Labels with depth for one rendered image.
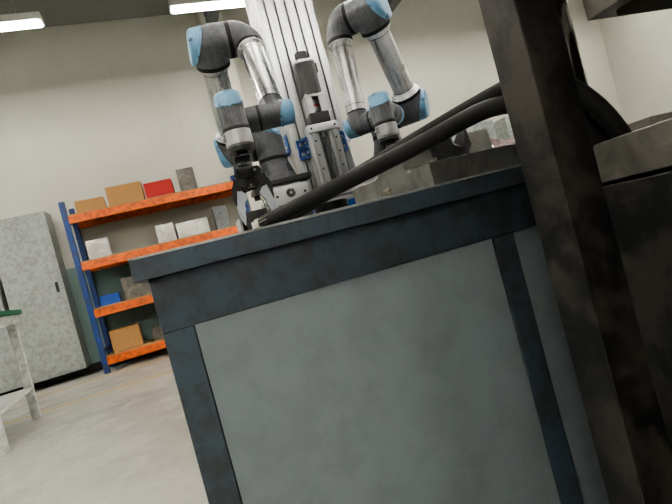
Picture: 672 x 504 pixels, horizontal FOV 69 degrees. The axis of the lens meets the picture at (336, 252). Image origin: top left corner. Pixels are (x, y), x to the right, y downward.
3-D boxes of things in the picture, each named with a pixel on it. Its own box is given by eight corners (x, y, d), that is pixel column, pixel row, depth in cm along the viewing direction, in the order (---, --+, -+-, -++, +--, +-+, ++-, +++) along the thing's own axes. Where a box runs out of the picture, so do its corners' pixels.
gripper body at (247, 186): (265, 189, 139) (254, 148, 138) (266, 184, 130) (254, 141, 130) (239, 196, 137) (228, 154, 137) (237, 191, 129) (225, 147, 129)
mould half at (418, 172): (359, 218, 154) (348, 177, 154) (431, 200, 161) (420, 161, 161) (435, 189, 106) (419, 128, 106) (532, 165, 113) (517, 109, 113)
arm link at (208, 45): (259, 167, 194) (230, 28, 155) (222, 176, 192) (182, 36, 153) (254, 151, 202) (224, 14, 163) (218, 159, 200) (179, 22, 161)
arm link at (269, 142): (288, 152, 190) (279, 118, 190) (254, 159, 188) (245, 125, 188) (286, 158, 202) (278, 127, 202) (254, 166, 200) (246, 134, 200)
